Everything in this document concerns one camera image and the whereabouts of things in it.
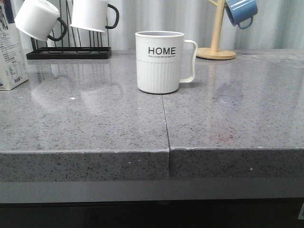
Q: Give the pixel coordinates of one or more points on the wooden mug tree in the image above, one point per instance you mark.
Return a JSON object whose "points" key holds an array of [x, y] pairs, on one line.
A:
{"points": [[214, 52]]}

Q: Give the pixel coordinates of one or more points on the white hanging mug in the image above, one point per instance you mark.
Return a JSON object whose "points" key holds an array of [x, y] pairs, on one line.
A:
{"points": [[92, 15], [37, 19]]}

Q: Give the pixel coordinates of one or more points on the left white hanging mug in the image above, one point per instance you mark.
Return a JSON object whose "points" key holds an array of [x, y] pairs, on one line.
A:
{"points": [[37, 19]]}

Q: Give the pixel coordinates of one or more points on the white HOME mug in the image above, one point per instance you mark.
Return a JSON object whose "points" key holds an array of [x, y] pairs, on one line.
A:
{"points": [[158, 61]]}

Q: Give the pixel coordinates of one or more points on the blue enamel mug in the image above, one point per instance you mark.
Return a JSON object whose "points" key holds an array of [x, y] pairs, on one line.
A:
{"points": [[241, 12]]}

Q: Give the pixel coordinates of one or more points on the white milk carton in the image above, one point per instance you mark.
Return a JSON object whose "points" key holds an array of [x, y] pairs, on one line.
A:
{"points": [[13, 67]]}

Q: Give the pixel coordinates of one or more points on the right white hanging mug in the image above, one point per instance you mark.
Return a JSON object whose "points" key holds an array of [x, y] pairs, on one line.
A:
{"points": [[92, 15]]}

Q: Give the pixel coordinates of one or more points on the black wire mug rack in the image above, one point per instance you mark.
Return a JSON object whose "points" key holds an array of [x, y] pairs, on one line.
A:
{"points": [[77, 43]]}

